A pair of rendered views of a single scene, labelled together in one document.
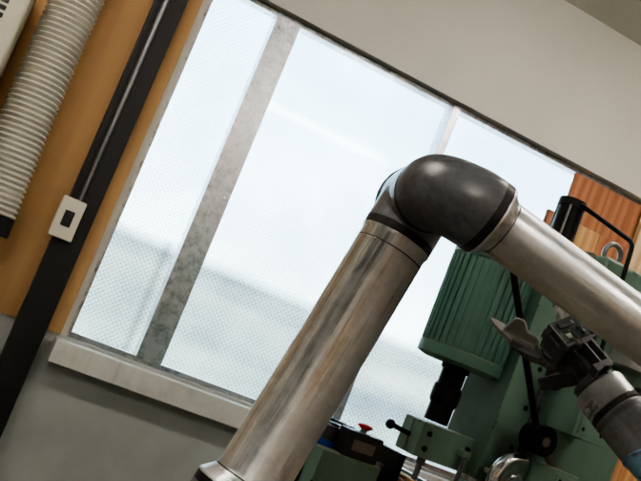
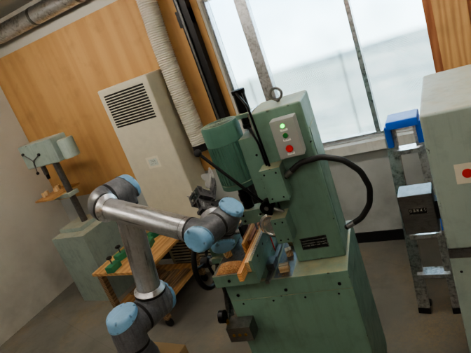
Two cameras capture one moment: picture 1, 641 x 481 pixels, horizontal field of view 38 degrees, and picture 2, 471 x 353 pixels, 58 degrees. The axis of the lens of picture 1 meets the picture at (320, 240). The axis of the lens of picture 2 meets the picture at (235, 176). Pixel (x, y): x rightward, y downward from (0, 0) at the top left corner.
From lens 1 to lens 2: 201 cm
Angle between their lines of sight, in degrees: 54
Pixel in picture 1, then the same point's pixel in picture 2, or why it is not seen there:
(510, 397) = (258, 189)
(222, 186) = (263, 73)
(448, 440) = (252, 213)
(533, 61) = not seen: outside the picture
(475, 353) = (228, 185)
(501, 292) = (219, 160)
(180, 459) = not seen: hidden behind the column
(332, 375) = (132, 258)
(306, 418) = (135, 271)
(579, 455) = (301, 196)
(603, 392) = not seen: hidden behind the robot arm
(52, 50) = (171, 86)
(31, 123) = (184, 113)
